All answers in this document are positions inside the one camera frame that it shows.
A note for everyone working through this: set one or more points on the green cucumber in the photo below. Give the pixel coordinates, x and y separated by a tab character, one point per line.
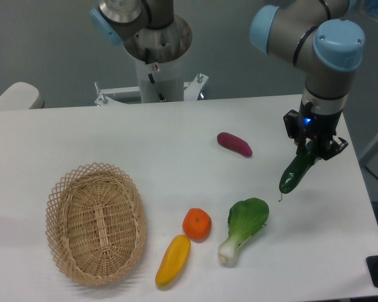
297	169

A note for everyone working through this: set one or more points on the orange tangerine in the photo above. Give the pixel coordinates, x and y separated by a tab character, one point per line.
197	225

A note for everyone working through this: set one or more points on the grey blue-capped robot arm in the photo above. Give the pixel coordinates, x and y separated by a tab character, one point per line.
310	35

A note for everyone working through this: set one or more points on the woven wicker basket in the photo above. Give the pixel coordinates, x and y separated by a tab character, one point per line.
95	224

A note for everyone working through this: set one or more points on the yellow mango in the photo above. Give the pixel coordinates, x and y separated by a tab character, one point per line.
174	261

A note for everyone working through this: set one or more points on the purple sweet potato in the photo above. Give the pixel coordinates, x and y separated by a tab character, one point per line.
235	144

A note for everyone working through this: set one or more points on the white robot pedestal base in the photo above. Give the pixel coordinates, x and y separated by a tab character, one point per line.
158	57

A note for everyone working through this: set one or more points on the green bok choy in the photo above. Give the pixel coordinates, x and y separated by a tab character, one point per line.
246	218

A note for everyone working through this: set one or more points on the white chair armrest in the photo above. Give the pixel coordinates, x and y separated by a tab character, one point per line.
21	96

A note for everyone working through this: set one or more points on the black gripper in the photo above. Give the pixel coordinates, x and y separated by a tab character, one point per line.
309	129

